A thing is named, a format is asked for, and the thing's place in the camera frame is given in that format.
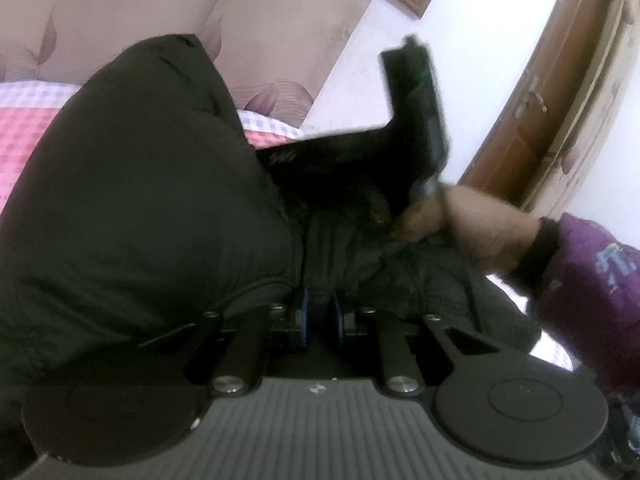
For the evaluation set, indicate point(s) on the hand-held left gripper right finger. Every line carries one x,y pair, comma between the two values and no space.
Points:
340,324

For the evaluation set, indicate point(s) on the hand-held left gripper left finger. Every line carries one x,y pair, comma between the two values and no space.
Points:
301,321

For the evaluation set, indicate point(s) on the large black padded jacket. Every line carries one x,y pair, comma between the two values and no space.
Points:
150,185

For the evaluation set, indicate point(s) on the person's right forearm purple sleeve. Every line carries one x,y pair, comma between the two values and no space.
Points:
590,300

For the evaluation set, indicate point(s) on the person's right hand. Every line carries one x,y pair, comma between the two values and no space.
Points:
480,230

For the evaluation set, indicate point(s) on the brown wooden door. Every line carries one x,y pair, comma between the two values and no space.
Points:
545,85

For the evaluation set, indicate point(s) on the pink white checkered bed sheet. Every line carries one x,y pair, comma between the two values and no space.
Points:
25,130

